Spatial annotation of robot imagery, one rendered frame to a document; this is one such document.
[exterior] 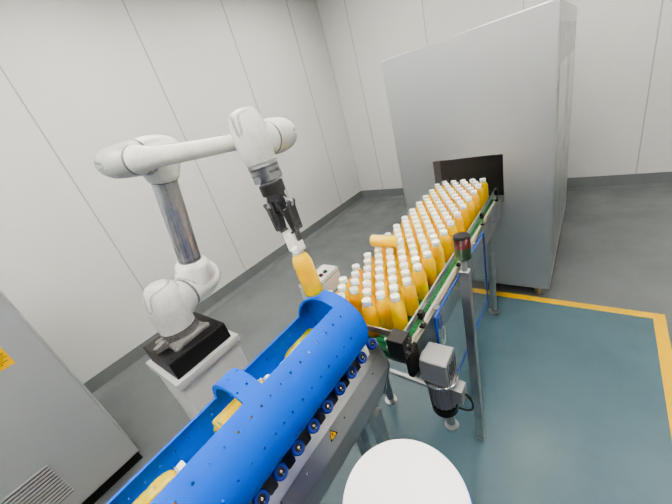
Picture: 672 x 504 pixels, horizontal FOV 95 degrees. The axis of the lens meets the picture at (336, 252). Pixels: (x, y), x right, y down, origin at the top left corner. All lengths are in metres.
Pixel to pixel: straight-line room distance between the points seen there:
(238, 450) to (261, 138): 0.80
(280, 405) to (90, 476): 2.01
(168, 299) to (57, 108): 2.55
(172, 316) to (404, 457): 1.04
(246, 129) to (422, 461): 0.95
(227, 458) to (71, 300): 2.96
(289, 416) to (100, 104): 3.37
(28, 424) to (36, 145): 2.15
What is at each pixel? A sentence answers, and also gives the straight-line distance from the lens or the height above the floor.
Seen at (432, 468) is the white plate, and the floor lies 1.04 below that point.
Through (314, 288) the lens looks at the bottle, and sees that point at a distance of 1.06.
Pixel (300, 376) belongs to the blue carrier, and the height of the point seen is 1.17.
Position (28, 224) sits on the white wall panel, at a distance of 3.57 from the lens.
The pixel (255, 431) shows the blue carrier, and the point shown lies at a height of 1.17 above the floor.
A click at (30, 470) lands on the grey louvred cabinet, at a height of 0.50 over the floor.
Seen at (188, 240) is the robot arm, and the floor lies 1.46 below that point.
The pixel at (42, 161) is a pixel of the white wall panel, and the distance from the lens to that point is 3.62.
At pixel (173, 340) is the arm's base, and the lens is 1.55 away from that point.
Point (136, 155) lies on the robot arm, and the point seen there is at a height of 1.85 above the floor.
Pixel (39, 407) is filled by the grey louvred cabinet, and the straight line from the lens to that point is 2.53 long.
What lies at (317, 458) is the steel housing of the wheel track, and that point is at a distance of 1.16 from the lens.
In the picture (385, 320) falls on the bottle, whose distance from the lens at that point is 1.38.
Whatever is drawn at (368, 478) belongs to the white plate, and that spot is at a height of 1.04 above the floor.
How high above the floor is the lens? 1.83
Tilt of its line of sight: 25 degrees down
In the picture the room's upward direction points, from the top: 17 degrees counter-clockwise
